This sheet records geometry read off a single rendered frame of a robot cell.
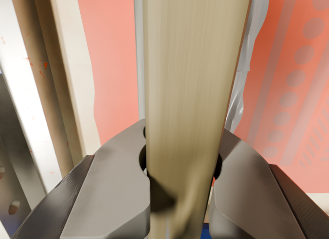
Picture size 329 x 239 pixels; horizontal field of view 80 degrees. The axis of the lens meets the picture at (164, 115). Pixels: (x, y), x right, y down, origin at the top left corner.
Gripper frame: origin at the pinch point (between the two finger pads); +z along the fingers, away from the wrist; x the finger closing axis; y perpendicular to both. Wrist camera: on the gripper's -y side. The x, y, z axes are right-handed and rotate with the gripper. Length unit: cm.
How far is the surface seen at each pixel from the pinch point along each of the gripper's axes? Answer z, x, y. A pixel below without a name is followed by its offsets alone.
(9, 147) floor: 110, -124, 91
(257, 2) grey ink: 13.3, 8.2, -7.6
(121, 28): 13.9, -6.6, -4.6
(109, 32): 13.9, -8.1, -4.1
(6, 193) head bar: 7.7, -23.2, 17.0
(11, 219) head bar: 6.8, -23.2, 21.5
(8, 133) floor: 110, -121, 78
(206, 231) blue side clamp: 9.5, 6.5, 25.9
